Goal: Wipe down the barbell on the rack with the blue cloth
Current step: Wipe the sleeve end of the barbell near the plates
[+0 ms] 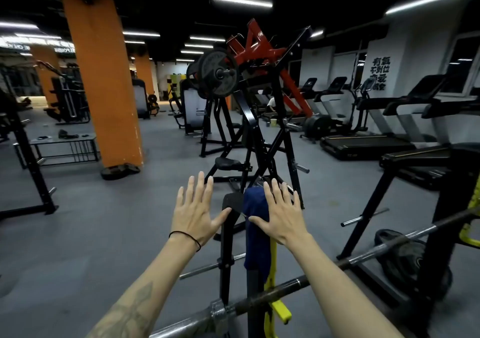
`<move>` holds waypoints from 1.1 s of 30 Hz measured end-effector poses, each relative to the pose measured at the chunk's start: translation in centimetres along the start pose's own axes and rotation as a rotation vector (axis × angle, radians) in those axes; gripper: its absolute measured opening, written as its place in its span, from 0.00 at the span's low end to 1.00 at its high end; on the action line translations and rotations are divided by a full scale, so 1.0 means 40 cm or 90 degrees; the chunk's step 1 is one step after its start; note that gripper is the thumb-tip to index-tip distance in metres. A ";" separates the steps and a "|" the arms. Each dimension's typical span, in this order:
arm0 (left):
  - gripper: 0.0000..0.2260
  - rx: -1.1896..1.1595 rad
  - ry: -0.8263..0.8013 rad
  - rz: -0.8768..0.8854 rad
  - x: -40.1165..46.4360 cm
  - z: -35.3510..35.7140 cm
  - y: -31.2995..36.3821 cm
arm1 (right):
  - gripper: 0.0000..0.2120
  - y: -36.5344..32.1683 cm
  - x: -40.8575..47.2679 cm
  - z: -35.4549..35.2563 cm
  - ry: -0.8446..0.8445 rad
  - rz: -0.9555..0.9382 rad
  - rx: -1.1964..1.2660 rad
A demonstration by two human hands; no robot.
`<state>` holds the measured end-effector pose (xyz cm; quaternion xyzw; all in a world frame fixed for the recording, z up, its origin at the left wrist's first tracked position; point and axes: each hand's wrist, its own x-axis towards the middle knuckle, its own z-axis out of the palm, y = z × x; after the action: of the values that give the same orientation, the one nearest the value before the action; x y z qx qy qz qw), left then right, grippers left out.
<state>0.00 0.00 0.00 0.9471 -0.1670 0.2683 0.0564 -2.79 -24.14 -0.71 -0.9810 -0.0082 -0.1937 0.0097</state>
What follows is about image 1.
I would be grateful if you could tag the yellow green padded panel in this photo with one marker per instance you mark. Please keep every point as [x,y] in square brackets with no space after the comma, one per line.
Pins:
[176,81]

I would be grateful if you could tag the wide orange pillar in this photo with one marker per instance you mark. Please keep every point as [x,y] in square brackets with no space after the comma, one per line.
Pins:
[101,86]

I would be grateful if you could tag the black squat rack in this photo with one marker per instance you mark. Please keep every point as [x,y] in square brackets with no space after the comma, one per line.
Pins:
[22,142]

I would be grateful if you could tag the person's left forearm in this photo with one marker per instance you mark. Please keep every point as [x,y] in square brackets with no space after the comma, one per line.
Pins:
[150,292]

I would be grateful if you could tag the black plate tree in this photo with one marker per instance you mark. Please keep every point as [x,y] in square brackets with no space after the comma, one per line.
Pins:
[152,99]

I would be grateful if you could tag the person's right hand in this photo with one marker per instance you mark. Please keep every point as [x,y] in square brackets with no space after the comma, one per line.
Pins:
[285,221]

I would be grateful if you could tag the white frame window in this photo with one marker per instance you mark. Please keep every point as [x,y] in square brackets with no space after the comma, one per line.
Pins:
[463,67]

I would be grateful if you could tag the pale bucket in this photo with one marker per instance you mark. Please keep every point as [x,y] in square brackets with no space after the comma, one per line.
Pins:
[273,122]

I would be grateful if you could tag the steel barbell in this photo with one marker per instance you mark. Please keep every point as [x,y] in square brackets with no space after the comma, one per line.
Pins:
[393,244]

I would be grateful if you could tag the blue cleaning cloth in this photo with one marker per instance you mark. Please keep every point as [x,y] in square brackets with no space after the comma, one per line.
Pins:
[257,244]

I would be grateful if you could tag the black plate-loaded machine frame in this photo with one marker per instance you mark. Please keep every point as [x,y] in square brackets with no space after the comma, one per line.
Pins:
[205,131]

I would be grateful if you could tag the black and red lever machine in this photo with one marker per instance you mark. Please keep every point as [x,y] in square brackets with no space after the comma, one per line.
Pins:
[258,51]

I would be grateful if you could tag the large black weight plate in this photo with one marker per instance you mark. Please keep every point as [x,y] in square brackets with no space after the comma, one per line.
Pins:
[405,266]

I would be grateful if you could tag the grey-rimmed black weight plate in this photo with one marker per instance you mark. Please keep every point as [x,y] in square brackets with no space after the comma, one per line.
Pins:
[210,71]

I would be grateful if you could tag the yellow bar hook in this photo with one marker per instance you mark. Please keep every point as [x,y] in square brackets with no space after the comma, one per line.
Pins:
[474,199]
[279,307]

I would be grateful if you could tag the person's left hand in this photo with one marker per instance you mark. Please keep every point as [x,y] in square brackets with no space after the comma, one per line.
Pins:
[195,214]

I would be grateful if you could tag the small black weight plate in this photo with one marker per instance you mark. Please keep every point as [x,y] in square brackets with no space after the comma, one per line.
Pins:
[112,172]
[132,168]

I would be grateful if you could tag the person's right forearm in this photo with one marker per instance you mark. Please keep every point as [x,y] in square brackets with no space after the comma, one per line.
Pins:
[337,292]

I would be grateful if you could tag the black elliptical trainer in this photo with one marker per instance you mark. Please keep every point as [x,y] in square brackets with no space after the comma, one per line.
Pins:
[318,124]

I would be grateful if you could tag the narrow orange pillar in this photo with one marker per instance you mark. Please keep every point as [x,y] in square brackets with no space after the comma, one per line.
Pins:
[144,75]
[47,82]

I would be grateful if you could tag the black bench press rack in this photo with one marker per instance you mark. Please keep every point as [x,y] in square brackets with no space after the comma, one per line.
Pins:
[446,217]

